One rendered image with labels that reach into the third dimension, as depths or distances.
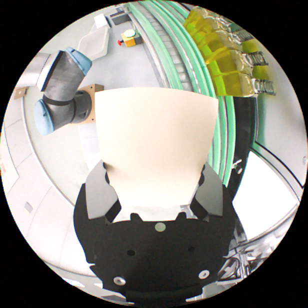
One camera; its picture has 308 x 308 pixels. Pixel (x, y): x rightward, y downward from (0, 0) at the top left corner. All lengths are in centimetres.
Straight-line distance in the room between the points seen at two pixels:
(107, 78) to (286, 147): 72
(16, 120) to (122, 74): 371
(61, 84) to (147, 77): 35
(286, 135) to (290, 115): 6
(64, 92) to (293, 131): 58
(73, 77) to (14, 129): 358
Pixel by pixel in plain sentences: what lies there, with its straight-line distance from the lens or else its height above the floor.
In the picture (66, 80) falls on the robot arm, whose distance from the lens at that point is 28.
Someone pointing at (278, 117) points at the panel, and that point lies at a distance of 36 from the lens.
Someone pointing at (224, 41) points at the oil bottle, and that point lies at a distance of 26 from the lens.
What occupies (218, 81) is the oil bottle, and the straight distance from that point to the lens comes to 30.
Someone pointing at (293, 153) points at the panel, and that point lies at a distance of 36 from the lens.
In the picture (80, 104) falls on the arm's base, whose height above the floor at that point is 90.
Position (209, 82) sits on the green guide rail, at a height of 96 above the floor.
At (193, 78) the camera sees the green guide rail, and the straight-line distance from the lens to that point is 35.
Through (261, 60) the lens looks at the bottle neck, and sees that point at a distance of 23.
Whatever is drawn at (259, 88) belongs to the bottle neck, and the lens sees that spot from 23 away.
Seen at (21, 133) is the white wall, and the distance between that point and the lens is 376.
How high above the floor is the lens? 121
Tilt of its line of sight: 61 degrees down
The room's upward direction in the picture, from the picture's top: 177 degrees clockwise
